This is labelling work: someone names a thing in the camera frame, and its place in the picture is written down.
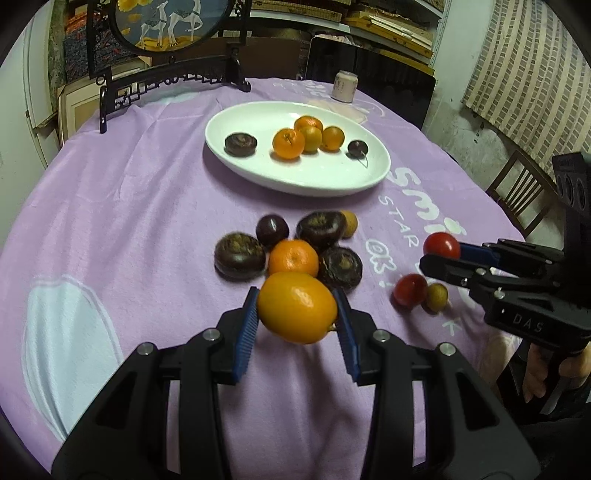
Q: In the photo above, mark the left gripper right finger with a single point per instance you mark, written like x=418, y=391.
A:
x=433, y=415

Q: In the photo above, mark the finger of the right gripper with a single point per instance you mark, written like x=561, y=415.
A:
x=478, y=254
x=451, y=271

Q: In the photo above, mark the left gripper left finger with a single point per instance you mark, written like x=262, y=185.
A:
x=158, y=415

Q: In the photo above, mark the red cherry tomato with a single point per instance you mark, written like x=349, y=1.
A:
x=442, y=244
x=410, y=291

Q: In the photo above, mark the small yellow longan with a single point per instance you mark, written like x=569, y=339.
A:
x=437, y=297

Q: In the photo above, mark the dark water chestnut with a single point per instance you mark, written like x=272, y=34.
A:
x=240, y=144
x=340, y=267
x=321, y=229
x=239, y=256

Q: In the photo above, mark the yellow kumquat top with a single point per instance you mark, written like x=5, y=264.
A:
x=352, y=224

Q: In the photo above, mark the dark cherry with stem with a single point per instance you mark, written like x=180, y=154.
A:
x=358, y=150

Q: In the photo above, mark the orange mandarin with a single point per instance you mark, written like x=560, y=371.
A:
x=293, y=256
x=288, y=144
x=308, y=121

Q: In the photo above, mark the orange fruit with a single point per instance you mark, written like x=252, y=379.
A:
x=332, y=139

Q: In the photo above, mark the dark plum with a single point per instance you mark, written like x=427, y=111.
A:
x=271, y=229

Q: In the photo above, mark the yellow orange small citrus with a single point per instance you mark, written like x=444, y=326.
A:
x=312, y=138

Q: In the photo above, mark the person's right hand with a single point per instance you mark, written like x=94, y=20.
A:
x=536, y=381

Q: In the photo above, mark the wooden chair right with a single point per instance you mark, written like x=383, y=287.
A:
x=524, y=191

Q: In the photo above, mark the patterned hanging cloth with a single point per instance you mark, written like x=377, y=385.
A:
x=532, y=83

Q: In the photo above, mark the white oval plate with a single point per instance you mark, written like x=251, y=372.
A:
x=322, y=174

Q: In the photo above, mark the pink beverage can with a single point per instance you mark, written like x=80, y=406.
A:
x=344, y=88

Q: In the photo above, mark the shelf with stacked boxes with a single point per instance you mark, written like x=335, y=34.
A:
x=412, y=27

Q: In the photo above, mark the framed picture leaning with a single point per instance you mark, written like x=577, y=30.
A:
x=78, y=101

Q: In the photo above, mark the round deer screen ornament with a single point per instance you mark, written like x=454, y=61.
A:
x=162, y=31

